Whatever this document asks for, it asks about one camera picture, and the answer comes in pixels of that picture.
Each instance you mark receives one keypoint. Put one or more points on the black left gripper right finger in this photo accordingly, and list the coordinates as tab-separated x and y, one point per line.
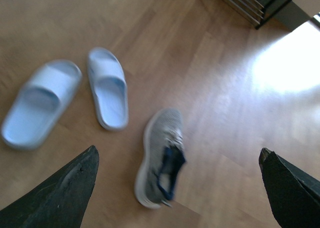
294	195

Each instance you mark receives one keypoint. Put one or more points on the light blue slide sandal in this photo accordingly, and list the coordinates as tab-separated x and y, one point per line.
109	89
40	103

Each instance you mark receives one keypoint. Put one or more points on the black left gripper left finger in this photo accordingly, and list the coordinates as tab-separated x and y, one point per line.
60	201

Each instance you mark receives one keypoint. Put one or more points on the grey knit sneaker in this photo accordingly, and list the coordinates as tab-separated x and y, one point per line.
163	159

